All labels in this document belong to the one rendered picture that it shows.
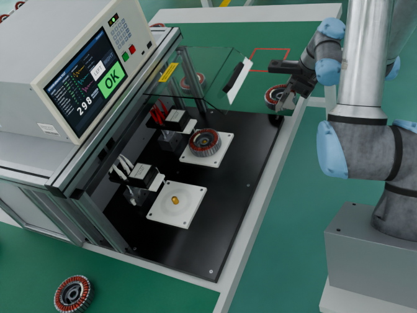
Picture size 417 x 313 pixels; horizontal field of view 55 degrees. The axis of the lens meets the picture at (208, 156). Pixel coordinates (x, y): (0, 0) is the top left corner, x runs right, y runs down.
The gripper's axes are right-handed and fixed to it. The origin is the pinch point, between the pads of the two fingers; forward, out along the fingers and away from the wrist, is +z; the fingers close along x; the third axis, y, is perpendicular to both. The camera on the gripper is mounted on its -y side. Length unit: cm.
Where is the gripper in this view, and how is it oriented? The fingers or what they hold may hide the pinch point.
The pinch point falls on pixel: (280, 98)
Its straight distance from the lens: 145.1
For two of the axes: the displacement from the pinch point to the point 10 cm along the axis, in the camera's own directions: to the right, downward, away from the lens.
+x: 3.9, -7.4, 5.5
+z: -2.4, 5.0, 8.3
